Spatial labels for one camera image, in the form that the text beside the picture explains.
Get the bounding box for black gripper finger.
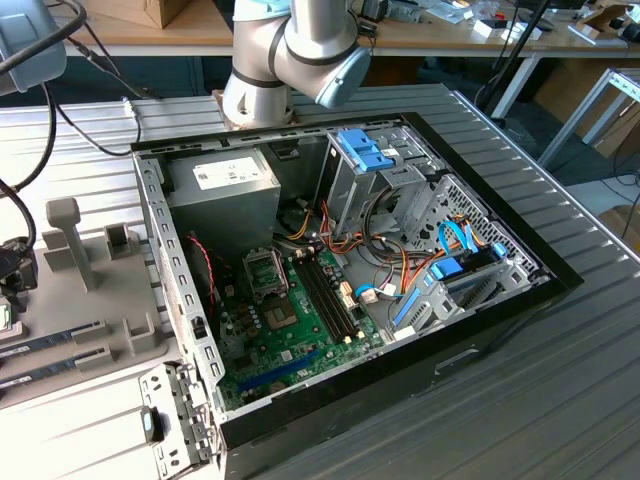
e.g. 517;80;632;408
3;288;30;315

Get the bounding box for CPU socket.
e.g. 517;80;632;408
266;297;300;332

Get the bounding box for grey parts rack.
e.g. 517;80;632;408
0;197;169;406

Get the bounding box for dark RAM stick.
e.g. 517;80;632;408
0;327;76;360
0;358;79;392

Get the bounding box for black blue case latch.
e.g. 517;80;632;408
141;406;166;442

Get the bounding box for black case fan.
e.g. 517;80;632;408
185;234;224;314

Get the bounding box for grey power supply unit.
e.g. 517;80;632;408
162;148;282;251

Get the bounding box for blue expansion slot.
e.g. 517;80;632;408
237;348;322;395

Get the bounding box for brown cardboard box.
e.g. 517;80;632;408
82;0;194;30

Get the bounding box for green motherboard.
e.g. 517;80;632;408
215;244;387;412

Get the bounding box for black RAM slot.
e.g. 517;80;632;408
293;255;351;344
304;252;362;340

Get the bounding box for silver disk bay cage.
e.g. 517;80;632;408
313;125;446;241

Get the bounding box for black PC case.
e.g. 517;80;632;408
130;112;585;480

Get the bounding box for blue plastic drive latch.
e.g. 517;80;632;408
358;151;397;173
336;128;382;157

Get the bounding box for hard disk in blue carrier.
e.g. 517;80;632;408
428;248;504;301

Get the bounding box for perforated silver drive cage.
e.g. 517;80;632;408
387;173;554;344

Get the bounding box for long wooden desk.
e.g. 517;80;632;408
0;0;640;57

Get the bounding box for black stand pole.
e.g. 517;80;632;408
474;0;551;121

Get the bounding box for flat cardboard sheets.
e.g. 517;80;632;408
592;102;640;159

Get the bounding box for open cardboard box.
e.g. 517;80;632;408
574;2;640;45

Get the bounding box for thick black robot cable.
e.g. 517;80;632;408
0;0;91;251

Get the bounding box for red twisted fan wire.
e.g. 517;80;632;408
185;230;224;307

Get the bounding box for cable with white plug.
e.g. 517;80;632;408
57;97;142;157

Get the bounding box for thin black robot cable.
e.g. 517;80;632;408
62;38;156;101

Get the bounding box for white plug with blue wire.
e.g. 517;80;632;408
353;283;381;305

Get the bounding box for blue carrier rail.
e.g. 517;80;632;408
393;288;422;330

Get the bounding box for blue flat data wire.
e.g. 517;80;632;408
437;221;485;257

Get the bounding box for aluminium profile frame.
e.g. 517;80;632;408
537;67;640;169

